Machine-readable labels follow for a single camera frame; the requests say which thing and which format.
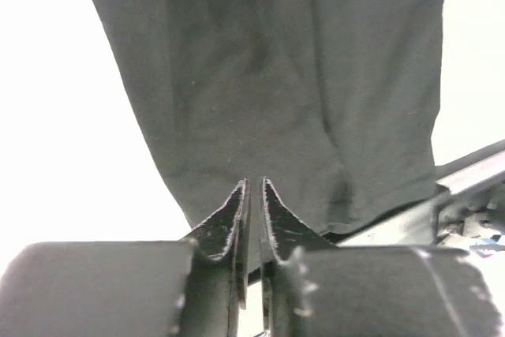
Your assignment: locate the black t shirt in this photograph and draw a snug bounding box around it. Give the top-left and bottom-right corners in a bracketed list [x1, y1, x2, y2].
[92, 0, 444, 234]

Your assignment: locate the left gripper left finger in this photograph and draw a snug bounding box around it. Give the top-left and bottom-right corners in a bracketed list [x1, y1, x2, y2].
[1, 180, 250, 337]

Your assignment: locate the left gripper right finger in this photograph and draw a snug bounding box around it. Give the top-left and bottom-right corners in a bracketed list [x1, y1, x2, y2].
[260, 179, 503, 336]

